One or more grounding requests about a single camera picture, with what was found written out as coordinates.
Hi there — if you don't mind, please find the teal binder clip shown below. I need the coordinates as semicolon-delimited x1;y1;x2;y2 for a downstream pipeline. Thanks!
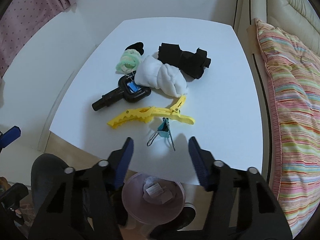
146;118;176;151

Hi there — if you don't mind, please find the yellow plastic hair clip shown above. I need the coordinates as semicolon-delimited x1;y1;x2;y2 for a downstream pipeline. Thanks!
107;95;195;129

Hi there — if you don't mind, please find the black plastic hook handle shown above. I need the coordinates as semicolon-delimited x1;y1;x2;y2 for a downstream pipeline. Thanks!
92;75;151;111

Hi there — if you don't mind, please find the pink trash bin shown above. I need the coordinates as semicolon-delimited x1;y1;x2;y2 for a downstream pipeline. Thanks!
121;173;185;225

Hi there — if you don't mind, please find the white bedside table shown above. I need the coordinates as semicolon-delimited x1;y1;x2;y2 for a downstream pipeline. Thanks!
50;17;263;185

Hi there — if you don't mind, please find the blue binder clip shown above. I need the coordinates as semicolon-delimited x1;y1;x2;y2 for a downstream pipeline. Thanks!
124;69;141;93

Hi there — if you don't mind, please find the white rolled sock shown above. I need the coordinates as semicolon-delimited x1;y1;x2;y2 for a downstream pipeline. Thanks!
135;55;188;98

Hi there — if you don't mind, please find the black rolled sock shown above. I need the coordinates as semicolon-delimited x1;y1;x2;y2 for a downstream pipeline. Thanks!
158;43;211;79

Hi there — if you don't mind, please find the black scrunchie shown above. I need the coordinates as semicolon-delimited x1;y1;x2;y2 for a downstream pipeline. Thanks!
125;42;144;55

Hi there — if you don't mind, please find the striped colourful quilt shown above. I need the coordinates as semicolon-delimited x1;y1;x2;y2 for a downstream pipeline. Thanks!
255;20;319;236

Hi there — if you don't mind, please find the pink dotted curtain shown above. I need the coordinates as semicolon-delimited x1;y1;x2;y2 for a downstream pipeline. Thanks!
1;0;75;77

